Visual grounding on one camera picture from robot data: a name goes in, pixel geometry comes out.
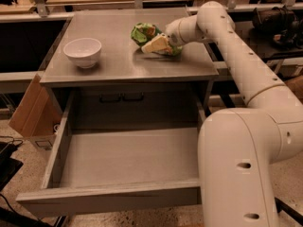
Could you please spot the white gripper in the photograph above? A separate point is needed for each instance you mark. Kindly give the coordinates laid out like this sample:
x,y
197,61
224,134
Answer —
x,y
174,34

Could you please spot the green rice chip bag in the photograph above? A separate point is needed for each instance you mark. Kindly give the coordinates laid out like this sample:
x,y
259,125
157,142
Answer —
x,y
145,32

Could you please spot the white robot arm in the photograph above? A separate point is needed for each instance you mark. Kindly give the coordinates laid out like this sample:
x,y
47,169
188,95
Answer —
x,y
236,146

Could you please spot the black bag on shelf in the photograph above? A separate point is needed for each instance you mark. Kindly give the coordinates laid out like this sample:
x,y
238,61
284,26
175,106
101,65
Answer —
x,y
281,23

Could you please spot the grey open top drawer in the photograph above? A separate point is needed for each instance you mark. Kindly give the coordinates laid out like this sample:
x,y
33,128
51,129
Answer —
x,y
96,171

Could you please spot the grey metal cabinet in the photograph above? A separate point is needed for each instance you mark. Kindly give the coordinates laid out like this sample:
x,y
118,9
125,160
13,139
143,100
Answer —
x,y
175,88

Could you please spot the white ceramic bowl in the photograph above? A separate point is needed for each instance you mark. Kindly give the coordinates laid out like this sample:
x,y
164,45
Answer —
x,y
83,52

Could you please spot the brown cardboard box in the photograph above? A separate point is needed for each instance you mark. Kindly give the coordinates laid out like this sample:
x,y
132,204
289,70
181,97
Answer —
x,y
36,118

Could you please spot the black equipment at left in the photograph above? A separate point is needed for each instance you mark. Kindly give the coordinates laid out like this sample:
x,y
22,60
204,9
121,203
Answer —
x,y
8,166

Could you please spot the black chair base wheel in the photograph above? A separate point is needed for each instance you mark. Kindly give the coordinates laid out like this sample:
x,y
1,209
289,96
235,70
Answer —
x,y
282,206

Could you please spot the black drawer handle left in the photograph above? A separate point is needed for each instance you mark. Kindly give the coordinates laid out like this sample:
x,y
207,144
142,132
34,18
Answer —
x,y
109,98

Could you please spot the black drawer handle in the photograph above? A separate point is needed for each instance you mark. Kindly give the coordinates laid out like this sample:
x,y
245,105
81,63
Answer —
x,y
129,97
109,98

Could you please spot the black drawer handle right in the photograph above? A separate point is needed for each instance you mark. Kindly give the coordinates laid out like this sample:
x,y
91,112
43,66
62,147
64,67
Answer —
x,y
129,97

